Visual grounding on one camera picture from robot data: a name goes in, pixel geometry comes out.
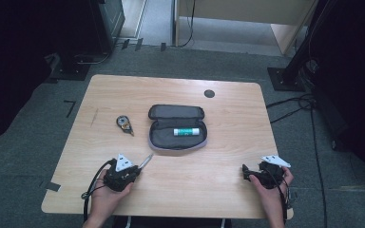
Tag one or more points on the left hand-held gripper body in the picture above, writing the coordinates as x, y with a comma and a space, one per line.
119, 175

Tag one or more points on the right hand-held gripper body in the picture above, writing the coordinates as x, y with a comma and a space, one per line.
271, 175

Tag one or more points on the silver pen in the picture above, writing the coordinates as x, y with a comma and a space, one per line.
145, 161

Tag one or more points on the dark grey pencil case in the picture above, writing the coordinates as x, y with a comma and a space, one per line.
177, 133

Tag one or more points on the white green glue stick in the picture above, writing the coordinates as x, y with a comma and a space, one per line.
186, 131

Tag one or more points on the person's right hand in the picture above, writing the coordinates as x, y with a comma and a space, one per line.
269, 196

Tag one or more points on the person's left hand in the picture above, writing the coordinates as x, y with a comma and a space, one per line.
107, 199

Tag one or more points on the black correction tape dispenser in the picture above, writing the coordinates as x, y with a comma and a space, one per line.
124, 123

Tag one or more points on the black tape patch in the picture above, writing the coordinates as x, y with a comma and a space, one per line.
53, 186

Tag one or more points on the black round table grommet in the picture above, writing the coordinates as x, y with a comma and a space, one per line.
209, 93

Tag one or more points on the black metal stand with base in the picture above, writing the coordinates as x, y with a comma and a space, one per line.
293, 69

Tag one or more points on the black flat stand base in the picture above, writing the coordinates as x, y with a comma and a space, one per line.
71, 71

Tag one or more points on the dark curtain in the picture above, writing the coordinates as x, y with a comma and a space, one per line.
9, 63
355, 79

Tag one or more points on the black cabinet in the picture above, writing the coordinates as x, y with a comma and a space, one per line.
107, 25

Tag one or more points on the light wooden partition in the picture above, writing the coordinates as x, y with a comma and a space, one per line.
250, 11

